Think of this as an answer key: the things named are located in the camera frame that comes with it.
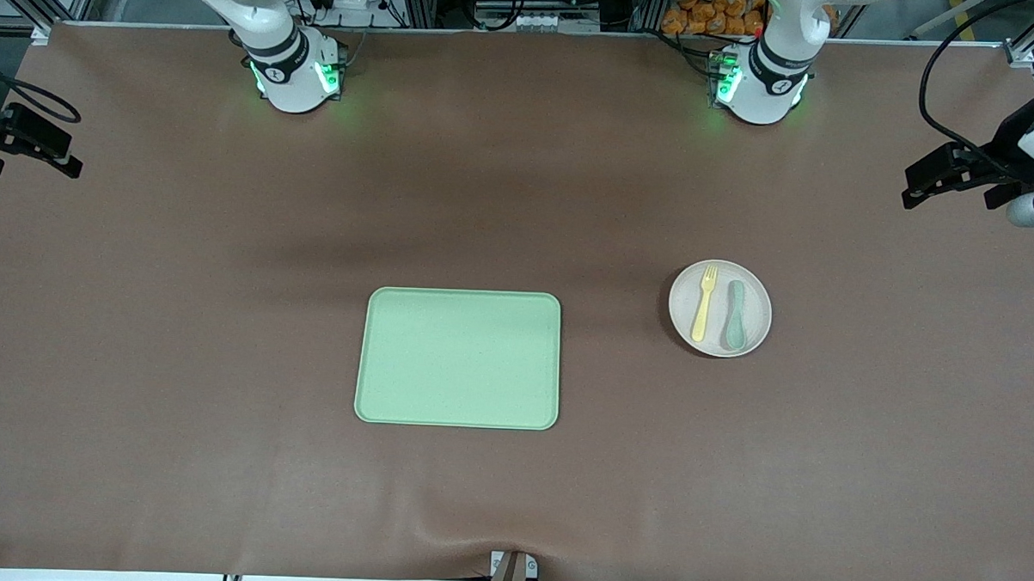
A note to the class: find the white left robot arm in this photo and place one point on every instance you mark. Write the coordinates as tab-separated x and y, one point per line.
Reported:
769	84

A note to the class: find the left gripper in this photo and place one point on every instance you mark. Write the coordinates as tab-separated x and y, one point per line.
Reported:
1006	146

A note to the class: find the round white plate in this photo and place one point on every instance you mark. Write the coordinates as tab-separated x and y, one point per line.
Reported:
757	312

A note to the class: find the yellow plastic fork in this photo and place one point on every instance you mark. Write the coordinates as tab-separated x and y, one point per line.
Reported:
702	314

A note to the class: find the pale green plastic spoon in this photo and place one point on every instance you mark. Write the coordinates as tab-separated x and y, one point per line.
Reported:
735	328

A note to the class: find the white terminal strip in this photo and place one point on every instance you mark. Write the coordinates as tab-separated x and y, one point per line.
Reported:
526	21

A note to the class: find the light green rectangular tray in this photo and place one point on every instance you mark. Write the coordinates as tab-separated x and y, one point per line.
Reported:
459	357

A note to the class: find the silver table edge bracket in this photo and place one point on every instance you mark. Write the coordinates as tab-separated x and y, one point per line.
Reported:
531	568

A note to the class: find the brown table cover mat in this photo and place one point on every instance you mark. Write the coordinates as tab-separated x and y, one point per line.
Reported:
224	315

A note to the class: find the orange food item pile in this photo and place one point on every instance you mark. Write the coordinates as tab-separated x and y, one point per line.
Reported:
707	13

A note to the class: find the aluminium table corner bracket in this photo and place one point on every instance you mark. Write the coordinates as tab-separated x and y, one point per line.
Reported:
1028	55

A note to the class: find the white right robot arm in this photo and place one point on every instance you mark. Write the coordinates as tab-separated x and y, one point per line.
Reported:
288	76

